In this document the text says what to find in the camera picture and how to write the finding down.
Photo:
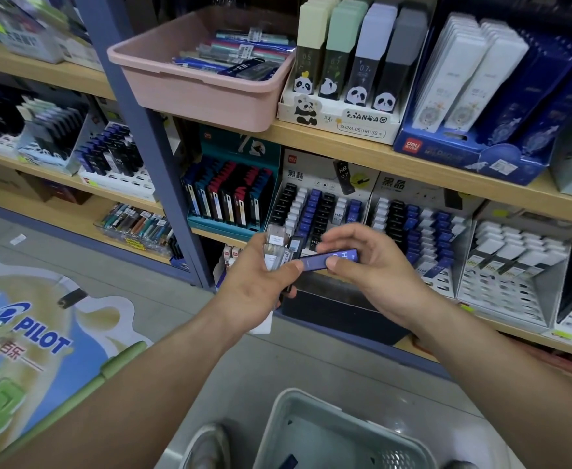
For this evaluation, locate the person's right hand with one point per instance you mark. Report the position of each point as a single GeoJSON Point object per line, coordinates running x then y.
{"type": "Point", "coordinates": [383, 278]}

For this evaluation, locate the person's left hand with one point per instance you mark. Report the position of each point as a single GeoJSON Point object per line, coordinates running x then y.
{"type": "Point", "coordinates": [246, 293]}

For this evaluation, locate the person's right thumb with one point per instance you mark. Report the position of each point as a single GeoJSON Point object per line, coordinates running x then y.
{"type": "Point", "coordinates": [342, 271]}

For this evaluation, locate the person's left thumb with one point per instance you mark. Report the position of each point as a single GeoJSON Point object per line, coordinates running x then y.
{"type": "Point", "coordinates": [289, 272]}

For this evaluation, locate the white label pencil lead case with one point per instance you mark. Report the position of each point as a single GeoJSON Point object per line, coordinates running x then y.
{"type": "Point", "coordinates": [276, 258]}

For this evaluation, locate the black pencil lead case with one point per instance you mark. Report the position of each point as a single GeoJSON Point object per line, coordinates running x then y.
{"type": "Point", "coordinates": [296, 246]}

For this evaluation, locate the blue pencil lead case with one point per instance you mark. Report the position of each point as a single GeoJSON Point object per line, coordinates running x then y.
{"type": "Point", "coordinates": [315, 261]}

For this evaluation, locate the clear pencil lead case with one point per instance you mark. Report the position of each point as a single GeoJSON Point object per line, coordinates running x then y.
{"type": "Point", "coordinates": [275, 235]}

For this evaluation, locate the person's right forearm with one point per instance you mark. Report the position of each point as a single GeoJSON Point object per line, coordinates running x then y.
{"type": "Point", "coordinates": [500, 385]}

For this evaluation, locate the person's left forearm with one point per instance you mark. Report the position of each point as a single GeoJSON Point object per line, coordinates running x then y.
{"type": "Point", "coordinates": [134, 395]}

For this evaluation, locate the white lead refill display box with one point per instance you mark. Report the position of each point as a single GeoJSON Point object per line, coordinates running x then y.
{"type": "Point", "coordinates": [315, 205]}
{"type": "Point", "coordinates": [422, 224]}

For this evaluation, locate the teal lead case display box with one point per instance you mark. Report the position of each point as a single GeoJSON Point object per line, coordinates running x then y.
{"type": "Point", "coordinates": [227, 190]}

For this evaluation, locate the white panda display box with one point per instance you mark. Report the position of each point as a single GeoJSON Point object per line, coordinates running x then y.
{"type": "Point", "coordinates": [334, 119]}

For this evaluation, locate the clear box of pens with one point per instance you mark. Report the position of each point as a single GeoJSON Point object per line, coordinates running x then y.
{"type": "Point", "coordinates": [137, 227]}

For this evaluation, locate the grey plastic shopping basket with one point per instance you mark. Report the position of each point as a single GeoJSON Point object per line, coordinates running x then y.
{"type": "Point", "coordinates": [315, 434]}

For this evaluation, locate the blue correction tape display box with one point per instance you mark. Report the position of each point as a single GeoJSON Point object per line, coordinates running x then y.
{"type": "Point", "coordinates": [452, 148]}

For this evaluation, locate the person's left shoe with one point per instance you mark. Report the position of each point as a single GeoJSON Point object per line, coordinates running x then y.
{"type": "Point", "coordinates": [207, 446]}

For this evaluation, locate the pink plastic bin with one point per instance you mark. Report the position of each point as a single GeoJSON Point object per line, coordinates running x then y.
{"type": "Point", "coordinates": [188, 97]}

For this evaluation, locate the white display of blue cases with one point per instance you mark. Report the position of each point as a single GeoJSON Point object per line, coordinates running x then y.
{"type": "Point", "coordinates": [112, 161]}

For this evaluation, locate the pile of packed pens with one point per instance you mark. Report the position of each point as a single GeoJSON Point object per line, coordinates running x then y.
{"type": "Point", "coordinates": [237, 56]}

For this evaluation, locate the row of lavender lead cases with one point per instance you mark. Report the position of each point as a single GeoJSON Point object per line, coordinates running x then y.
{"type": "Point", "coordinates": [371, 43]}

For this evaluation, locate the row of white correction tapes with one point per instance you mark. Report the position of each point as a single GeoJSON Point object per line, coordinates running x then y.
{"type": "Point", "coordinates": [449, 68]}
{"type": "Point", "coordinates": [493, 73]}

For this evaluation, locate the row of grey lead cases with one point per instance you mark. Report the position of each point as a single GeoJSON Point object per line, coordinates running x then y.
{"type": "Point", "coordinates": [403, 48]}

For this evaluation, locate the row of green lead cases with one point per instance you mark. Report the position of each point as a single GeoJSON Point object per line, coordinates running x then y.
{"type": "Point", "coordinates": [344, 29]}

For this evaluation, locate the row of yellow lead cases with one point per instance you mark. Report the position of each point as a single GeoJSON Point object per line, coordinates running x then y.
{"type": "Point", "coordinates": [312, 24]}

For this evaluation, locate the printed floor sticker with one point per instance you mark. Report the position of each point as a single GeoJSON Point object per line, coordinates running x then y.
{"type": "Point", "coordinates": [32, 336]}

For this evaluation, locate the row of blue correction tapes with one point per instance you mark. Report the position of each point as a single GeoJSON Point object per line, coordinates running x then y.
{"type": "Point", "coordinates": [566, 112]}
{"type": "Point", "coordinates": [535, 87]}

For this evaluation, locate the white paper scrap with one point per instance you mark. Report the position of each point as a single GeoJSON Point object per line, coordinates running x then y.
{"type": "Point", "coordinates": [18, 239]}

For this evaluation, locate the white display of grey cases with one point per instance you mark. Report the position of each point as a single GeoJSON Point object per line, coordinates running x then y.
{"type": "Point", "coordinates": [51, 129]}

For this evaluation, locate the brown cardboard box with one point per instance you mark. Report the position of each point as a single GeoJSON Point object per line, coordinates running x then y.
{"type": "Point", "coordinates": [17, 185]}

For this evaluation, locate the clear box with labels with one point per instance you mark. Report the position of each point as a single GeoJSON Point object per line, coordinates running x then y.
{"type": "Point", "coordinates": [37, 34]}

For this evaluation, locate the grey-blue shelf upright post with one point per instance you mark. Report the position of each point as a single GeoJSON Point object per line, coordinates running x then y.
{"type": "Point", "coordinates": [149, 141]}

